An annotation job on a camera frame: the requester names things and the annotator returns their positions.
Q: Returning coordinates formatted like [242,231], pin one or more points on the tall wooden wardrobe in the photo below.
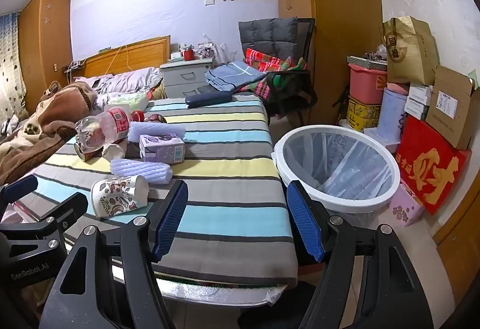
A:
[337,14]

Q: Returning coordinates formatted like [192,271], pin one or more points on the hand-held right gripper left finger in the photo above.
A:
[170,220]

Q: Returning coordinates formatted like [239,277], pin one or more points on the yellow patterned box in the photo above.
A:
[360,115]

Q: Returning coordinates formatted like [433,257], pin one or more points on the white small box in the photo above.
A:
[422,93]
[414,111]

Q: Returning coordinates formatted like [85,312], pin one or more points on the pink plastic bin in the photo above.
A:
[365,85]

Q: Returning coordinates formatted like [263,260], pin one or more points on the small wooden wardrobe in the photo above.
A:
[41,44]

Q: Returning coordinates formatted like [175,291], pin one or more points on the pale purple foam net sleeve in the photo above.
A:
[142,170]

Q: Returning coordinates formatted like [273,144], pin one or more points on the patterned paper cup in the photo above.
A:
[116,197]

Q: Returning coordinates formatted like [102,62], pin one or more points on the navy glasses case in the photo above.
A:
[208,98]

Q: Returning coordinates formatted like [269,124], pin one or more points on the pale purple duvet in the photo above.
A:
[127,79]

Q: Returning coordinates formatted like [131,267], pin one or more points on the patterned curtain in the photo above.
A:
[9,70]

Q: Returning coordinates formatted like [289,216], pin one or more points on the wooden headboard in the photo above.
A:
[131,53]

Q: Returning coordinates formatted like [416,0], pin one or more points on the white knitted cloth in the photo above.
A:
[150,127]

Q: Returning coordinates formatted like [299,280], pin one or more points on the red cup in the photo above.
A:
[188,52]

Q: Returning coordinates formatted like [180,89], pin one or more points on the translucent plastic bin liner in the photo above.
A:
[337,164]

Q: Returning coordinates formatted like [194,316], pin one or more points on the grey quilted chair cushion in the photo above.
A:
[266,33]

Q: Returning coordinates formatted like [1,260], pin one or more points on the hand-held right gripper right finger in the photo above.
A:
[305,224]

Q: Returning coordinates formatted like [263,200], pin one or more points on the pink flowered box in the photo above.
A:
[403,209]

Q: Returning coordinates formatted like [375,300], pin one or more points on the grey nightstand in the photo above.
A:
[183,78]

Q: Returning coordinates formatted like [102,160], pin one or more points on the kraft paper bag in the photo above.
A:
[412,51]

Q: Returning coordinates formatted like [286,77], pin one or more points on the blue folded cloth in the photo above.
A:
[232,74]

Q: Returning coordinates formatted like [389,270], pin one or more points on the brown cardboard box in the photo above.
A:
[450,115]

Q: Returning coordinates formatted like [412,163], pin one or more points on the clear plastic bottle red label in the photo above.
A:
[118,124]

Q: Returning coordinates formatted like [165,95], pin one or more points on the red plaid blanket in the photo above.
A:
[262,57]

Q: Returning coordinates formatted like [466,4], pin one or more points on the flat patterned box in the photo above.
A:
[365,61]

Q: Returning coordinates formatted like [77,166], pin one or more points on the pale blue cylinder box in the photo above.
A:
[390,115]

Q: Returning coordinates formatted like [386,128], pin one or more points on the black chair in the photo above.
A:
[305,51]

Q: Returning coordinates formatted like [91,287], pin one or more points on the white storage box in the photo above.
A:
[378,139]

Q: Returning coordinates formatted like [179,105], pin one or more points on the striped tablecloth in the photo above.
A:
[225,164]

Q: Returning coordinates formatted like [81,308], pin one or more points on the purple drink carton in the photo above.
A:
[161,152]

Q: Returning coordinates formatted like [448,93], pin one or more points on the red drink can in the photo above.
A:
[84,155]

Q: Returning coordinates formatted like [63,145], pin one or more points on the white plastic bag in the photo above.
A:
[225,53]

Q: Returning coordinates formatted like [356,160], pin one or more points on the red gift box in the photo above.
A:
[431,164]

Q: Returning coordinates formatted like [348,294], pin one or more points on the brown plush blanket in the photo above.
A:
[48,115]

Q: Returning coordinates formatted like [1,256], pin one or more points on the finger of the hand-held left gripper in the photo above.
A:
[71,207]
[20,188]

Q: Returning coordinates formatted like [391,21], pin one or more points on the power strip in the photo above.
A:
[73,64]

